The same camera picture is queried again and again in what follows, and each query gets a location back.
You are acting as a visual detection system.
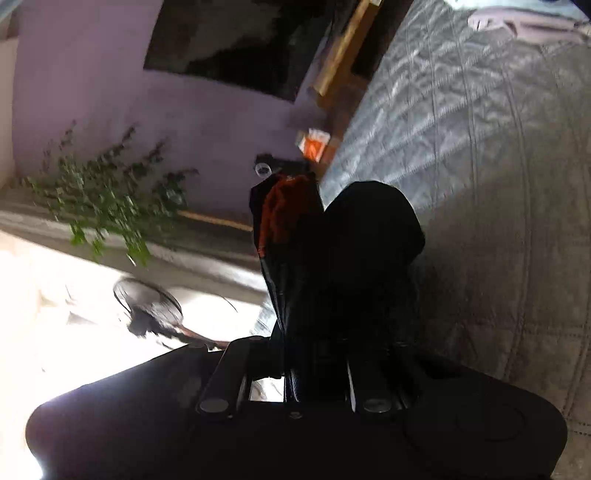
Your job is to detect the navy jacket with orange stripe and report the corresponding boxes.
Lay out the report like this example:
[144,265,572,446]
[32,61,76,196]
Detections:
[249,174,426,404]

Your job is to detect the pile of folded clothes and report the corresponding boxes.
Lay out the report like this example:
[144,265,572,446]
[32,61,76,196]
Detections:
[447,0,590,46]

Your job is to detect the black cylindrical speaker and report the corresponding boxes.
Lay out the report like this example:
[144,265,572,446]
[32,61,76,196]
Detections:
[253,153,303,179]

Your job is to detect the orange white small box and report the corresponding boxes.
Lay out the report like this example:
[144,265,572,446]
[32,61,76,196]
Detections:
[295,128,332,163]

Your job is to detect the black standing fan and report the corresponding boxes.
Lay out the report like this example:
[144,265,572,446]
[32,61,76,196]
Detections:
[113,277,229,350]

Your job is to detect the green potted plant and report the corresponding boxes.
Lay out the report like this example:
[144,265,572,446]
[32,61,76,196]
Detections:
[19,122,198,266]

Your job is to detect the wooden tv shelf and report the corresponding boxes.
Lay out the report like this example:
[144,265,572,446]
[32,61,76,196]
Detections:
[311,0,412,111]

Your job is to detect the black flat screen television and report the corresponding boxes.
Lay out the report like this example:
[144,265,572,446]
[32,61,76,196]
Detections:
[144,0,339,103]

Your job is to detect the grey quilted bedspread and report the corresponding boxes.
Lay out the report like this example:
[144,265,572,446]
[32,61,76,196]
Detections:
[250,0,591,480]

